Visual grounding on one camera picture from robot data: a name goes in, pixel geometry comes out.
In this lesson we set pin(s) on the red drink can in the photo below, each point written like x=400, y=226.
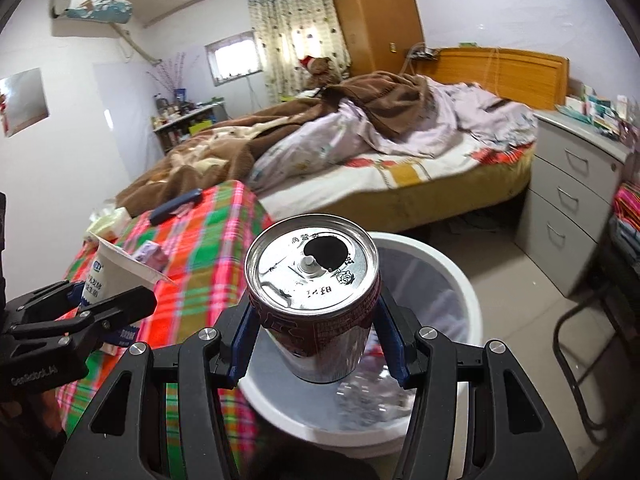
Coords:
x=310, y=285

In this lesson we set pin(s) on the folded plaid cloth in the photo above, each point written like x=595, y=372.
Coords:
x=627, y=210

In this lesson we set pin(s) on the cluttered shelf unit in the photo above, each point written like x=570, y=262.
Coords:
x=187, y=122

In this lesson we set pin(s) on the white printed pillow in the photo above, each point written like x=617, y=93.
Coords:
x=310, y=145

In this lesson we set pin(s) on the white trash bin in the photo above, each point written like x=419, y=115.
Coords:
x=440, y=285

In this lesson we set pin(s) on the floral bed sheet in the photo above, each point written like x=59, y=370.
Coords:
x=400, y=175

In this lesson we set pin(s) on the small window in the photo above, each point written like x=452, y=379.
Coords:
x=232, y=57

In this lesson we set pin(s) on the pile of small boxes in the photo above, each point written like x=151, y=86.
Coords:
x=600, y=110

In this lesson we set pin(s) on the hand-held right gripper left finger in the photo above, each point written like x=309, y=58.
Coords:
x=240, y=340

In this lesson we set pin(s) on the brown teddy bear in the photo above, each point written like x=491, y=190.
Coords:
x=322, y=72

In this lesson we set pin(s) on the brown patterned blanket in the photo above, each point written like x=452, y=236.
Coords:
x=200, y=155

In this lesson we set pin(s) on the grey drawer cabinet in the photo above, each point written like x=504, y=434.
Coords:
x=565, y=200

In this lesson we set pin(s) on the plain brown blanket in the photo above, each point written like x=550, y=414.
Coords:
x=395, y=100

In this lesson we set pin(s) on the wall air conditioner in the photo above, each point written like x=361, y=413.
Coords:
x=90, y=2

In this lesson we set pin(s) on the purple carton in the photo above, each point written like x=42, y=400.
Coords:
x=152, y=255

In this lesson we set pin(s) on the black metal folding chair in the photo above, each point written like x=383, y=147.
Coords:
x=565, y=330

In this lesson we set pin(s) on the air conditioner pipe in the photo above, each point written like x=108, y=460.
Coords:
x=137, y=47

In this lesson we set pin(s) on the lilac quilt cover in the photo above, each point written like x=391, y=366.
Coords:
x=475, y=115

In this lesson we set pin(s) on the wooden wardrobe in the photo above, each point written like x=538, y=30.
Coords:
x=375, y=10

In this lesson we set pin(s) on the clear bottle red label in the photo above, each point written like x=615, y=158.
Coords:
x=370, y=400

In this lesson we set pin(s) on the white yogurt cup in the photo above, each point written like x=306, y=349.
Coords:
x=115, y=270

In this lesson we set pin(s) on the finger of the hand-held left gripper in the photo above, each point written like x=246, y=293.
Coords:
x=125, y=302
x=40, y=295

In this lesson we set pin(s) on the patterned curtain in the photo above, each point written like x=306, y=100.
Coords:
x=295, y=25

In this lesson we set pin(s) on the vase of dry branches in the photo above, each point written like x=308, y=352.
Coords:
x=172, y=77

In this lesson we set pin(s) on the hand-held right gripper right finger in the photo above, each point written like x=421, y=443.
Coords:
x=395, y=345

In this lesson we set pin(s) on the black remote control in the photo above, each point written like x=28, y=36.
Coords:
x=172, y=207

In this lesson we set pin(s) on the power strip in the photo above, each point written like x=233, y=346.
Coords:
x=425, y=53

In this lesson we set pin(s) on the square wall mirror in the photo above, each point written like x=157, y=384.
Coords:
x=25, y=100

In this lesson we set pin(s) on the wooden bed headboard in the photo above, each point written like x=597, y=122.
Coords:
x=500, y=75

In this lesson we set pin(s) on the plaid tablecloth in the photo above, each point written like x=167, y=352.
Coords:
x=200, y=240

